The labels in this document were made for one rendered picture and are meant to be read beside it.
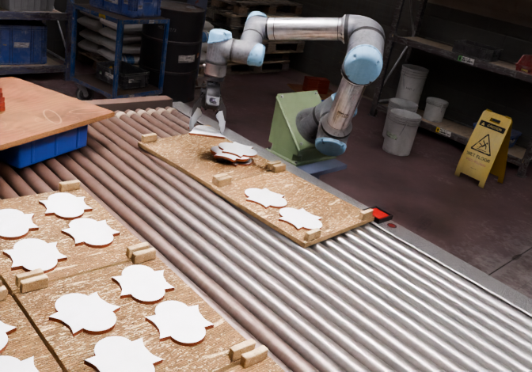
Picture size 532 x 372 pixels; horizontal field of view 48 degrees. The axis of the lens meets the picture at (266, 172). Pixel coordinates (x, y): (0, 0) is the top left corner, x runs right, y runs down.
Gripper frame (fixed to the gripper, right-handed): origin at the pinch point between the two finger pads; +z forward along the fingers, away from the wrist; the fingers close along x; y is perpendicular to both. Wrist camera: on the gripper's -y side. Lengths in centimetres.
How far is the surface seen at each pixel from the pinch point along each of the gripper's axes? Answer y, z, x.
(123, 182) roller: -21.8, 12.8, 25.8
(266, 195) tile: -28.7, 9.3, -19.1
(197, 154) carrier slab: 2.7, 10.0, 1.6
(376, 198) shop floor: 187, 99, -153
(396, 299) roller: -78, 12, -47
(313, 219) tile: -43, 9, -32
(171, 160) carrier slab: -4.9, 10.2, 11.0
